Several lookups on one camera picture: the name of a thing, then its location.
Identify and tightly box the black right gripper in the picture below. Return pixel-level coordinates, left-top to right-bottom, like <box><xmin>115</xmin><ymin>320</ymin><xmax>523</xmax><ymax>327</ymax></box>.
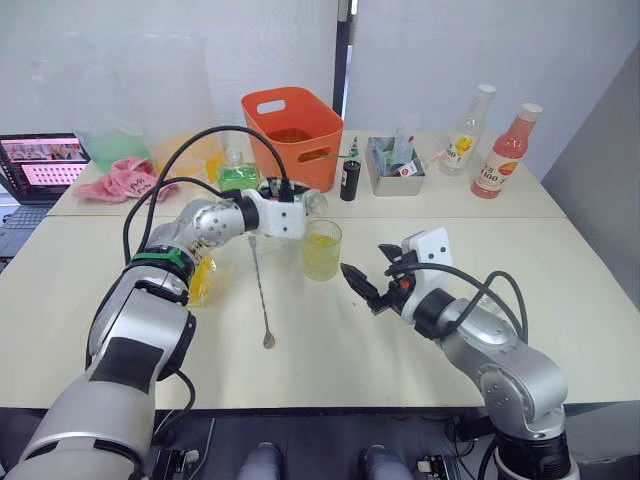
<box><xmin>339</xmin><ymin>242</ymin><xmax>420</xmax><ymax>316</ymax></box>

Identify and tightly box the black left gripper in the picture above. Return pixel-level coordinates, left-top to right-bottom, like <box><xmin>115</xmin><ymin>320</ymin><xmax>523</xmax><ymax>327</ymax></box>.
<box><xmin>262</xmin><ymin>175</ymin><xmax>313</xmax><ymax>202</ymax></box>

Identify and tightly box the square bottle with yellow liquid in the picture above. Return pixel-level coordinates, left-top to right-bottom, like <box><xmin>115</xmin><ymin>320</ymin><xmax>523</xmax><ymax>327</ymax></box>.
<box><xmin>186</xmin><ymin>249</ymin><xmax>219</xmax><ymax>308</ymax></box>

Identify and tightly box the square bottle with green liquid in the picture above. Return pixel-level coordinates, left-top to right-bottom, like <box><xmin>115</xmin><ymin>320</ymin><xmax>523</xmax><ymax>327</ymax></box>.
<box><xmin>215</xmin><ymin>148</ymin><xmax>262</xmax><ymax>193</ymax></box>

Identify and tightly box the drinking glass with yellow liquid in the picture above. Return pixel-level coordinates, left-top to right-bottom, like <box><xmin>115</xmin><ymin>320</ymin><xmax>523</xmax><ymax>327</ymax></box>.
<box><xmin>302</xmin><ymin>218</ymin><xmax>344</xmax><ymax>282</ymax></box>

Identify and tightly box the long metal bar spoon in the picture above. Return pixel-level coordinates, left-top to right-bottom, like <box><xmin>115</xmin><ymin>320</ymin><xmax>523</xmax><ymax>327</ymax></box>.
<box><xmin>247</xmin><ymin>235</ymin><xmax>278</xmax><ymax>350</ymax></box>

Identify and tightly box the clear bottle yellow flower label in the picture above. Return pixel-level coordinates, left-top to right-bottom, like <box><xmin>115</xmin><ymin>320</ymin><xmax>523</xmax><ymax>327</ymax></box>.
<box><xmin>438</xmin><ymin>83</ymin><xmax>498</xmax><ymax>178</ymax></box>

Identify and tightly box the pink juice bottle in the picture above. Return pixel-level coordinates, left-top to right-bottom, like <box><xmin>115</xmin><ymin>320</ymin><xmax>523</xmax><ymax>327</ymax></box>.
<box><xmin>470</xmin><ymin>102</ymin><xmax>545</xmax><ymax>199</ymax></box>

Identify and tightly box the clear pitcher with green liquid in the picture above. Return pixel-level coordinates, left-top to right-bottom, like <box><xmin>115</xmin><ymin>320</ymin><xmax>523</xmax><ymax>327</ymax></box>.
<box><xmin>31</xmin><ymin>58</ymin><xmax>152</xmax><ymax>175</ymax></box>

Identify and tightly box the orange plastic basket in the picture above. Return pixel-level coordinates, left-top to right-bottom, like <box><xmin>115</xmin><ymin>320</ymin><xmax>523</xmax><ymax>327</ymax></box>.
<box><xmin>240</xmin><ymin>86</ymin><xmax>346</xmax><ymax>194</ymax></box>

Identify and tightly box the black cylinder with label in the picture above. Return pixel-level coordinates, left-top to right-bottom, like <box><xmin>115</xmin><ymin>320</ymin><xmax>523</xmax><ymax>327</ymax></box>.
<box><xmin>339</xmin><ymin>159</ymin><xmax>363</xmax><ymax>203</ymax></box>

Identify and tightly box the grey metal box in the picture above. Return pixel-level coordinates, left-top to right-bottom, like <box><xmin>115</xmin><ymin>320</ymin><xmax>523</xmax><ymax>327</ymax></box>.
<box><xmin>364</xmin><ymin>135</ymin><xmax>427</xmax><ymax>198</ymax></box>

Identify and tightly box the green foil packet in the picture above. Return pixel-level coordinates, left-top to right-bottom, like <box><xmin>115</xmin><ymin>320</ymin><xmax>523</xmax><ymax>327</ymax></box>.
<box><xmin>369</xmin><ymin>139</ymin><xmax>397</xmax><ymax>175</ymax></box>

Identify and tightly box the pink cloth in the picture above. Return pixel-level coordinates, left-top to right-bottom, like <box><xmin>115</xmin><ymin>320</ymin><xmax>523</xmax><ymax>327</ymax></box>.
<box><xmin>74</xmin><ymin>156</ymin><xmax>181</xmax><ymax>204</ymax></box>

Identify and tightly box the grey rounded shape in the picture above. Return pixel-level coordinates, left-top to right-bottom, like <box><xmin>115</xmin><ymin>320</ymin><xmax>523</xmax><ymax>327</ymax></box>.
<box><xmin>236</xmin><ymin>441</ymin><xmax>284</xmax><ymax>480</ymax></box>
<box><xmin>360</xmin><ymin>444</ymin><xmax>409</xmax><ymax>480</ymax></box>

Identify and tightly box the open laptop with pink screen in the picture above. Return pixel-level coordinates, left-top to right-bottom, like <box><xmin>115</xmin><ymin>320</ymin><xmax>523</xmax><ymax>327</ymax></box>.
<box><xmin>0</xmin><ymin>132</ymin><xmax>92</xmax><ymax>206</ymax></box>

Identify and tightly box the dark laptop keyboard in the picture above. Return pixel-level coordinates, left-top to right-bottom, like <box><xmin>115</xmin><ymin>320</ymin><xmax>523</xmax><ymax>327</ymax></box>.
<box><xmin>0</xmin><ymin>204</ymin><xmax>50</xmax><ymax>257</ymax></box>

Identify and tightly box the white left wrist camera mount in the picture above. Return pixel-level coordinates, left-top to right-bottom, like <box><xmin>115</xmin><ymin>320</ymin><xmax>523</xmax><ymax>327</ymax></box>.
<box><xmin>248</xmin><ymin>188</ymin><xmax>308</xmax><ymax>240</ymax></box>

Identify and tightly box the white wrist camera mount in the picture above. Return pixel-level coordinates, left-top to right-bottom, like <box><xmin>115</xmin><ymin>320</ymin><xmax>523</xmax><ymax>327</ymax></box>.
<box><xmin>399</xmin><ymin>226</ymin><xmax>455</xmax><ymax>324</ymax></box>
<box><xmin>248</xmin><ymin>188</ymin><xmax>308</xmax><ymax>240</ymax></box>

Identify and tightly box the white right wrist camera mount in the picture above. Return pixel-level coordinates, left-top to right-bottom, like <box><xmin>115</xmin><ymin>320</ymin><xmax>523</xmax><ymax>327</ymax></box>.
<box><xmin>399</xmin><ymin>226</ymin><xmax>455</xmax><ymax>324</ymax></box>

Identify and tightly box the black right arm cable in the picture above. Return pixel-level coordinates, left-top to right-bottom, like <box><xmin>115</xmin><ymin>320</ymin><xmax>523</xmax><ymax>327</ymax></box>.
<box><xmin>383</xmin><ymin>262</ymin><xmax>530</xmax><ymax>347</ymax></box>

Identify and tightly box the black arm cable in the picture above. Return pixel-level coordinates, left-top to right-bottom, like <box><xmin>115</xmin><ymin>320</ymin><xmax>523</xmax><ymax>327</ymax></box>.
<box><xmin>122</xmin><ymin>124</ymin><xmax>292</xmax><ymax>267</ymax></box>
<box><xmin>383</xmin><ymin>262</ymin><xmax>530</xmax><ymax>347</ymax></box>

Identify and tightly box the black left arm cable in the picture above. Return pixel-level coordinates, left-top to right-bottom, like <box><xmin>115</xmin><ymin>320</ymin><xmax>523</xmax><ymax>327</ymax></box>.
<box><xmin>122</xmin><ymin>124</ymin><xmax>292</xmax><ymax>267</ymax></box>

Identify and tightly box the dark window post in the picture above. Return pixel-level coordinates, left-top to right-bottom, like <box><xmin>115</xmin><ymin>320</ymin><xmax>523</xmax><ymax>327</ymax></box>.
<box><xmin>334</xmin><ymin>0</ymin><xmax>361</xmax><ymax>132</ymax></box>

